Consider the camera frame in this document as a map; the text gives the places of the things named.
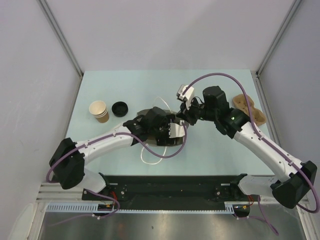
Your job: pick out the light blue paper bag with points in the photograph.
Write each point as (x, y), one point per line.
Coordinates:
(151, 154)

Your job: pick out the white slotted cable duct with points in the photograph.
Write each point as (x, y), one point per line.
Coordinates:
(102, 208)

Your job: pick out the aluminium frame post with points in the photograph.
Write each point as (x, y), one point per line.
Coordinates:
(55, 26)
(294, 8)

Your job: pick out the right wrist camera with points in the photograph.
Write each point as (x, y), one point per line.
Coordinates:
(185, 93)

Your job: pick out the stack of black lids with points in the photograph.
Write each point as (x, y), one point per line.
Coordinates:
(119, 109)

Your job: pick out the aluminium frame post left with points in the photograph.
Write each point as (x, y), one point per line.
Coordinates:
(55, 26)

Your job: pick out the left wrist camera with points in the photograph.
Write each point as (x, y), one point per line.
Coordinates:
(176, 130)

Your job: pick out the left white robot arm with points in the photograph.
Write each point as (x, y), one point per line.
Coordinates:
(68, 163)

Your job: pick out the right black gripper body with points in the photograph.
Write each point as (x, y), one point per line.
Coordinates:
(192, 113)

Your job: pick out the stack of paper cups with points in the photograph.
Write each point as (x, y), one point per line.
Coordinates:
(100, 111)

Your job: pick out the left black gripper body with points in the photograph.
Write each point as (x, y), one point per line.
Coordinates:
(161, 132)

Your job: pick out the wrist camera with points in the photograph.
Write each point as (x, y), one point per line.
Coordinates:
(176, 130)
(185, 93)

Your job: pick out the aluminium frame post right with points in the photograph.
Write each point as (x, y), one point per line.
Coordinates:
(294, 8)

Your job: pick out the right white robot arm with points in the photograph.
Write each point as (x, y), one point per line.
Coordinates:
(292, 178)

